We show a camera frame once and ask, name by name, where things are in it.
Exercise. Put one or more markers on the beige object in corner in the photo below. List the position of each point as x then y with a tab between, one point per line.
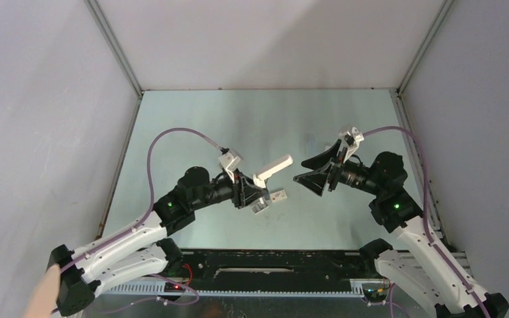
42	302

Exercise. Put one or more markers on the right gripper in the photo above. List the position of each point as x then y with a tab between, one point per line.
316	180

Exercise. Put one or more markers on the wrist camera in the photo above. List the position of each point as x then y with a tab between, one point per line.
350	137
229	160

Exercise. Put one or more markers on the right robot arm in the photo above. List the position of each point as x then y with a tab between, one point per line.
441	286

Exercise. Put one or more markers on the staple tray with staples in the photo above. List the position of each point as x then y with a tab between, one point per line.
259	205

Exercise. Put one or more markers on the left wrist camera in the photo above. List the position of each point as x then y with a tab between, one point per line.
229	160

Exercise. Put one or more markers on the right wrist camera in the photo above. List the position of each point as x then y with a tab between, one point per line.
350	137

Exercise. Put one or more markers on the staple box sleeve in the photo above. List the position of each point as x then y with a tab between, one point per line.
278	196

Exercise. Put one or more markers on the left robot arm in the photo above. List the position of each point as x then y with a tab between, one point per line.
144	247

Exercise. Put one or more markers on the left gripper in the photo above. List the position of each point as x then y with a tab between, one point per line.
244	191

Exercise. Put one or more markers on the cream stapler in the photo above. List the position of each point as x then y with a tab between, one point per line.
272	169

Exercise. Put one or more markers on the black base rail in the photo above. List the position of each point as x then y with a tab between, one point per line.
305	273

